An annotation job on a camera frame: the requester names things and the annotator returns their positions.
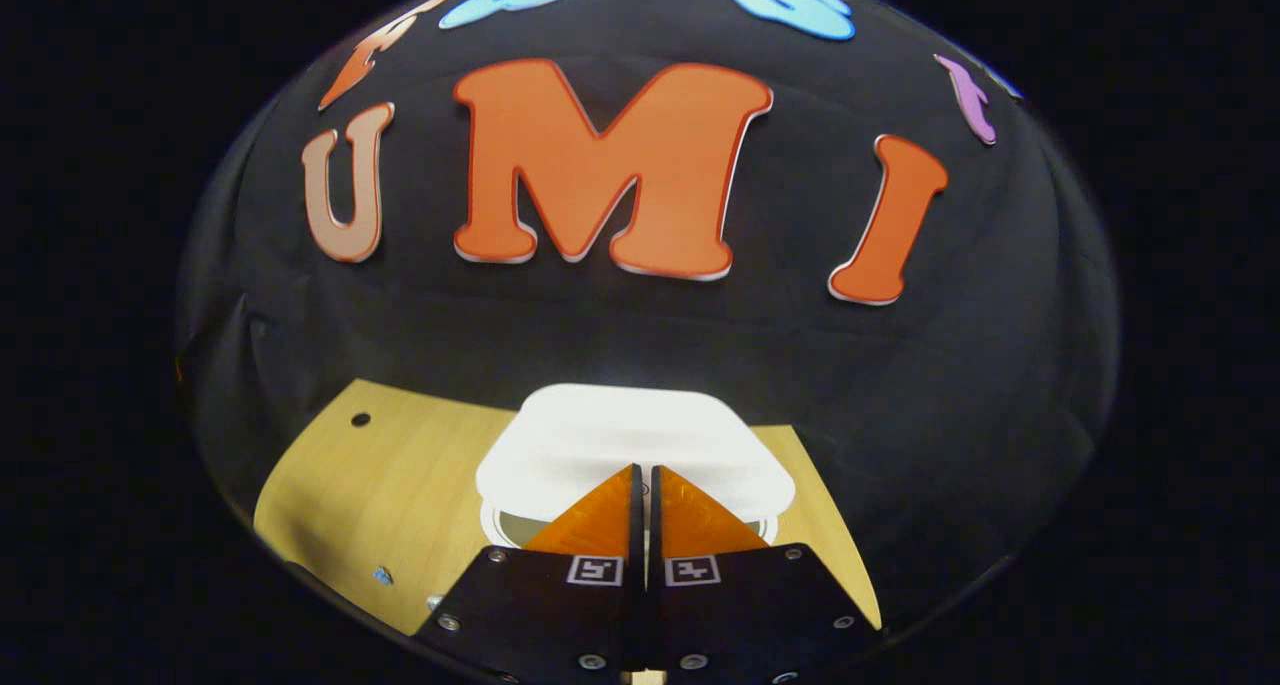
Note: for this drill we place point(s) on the white desktop garbage bin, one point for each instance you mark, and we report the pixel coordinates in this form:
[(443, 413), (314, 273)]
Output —
[(620, 435)]

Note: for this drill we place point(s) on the black backdrop cloth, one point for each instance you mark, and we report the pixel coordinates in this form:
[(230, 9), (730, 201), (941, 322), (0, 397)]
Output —
[(620, 335)]

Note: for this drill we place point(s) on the wooden desktop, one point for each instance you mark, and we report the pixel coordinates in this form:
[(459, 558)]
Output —
[(400, 485)]

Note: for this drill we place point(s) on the blue paper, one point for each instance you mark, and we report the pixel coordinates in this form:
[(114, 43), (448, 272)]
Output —
[(383, 575)]

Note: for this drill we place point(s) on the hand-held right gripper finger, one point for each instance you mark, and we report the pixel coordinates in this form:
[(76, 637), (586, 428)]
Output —
[(637, 535), (654, 545)]

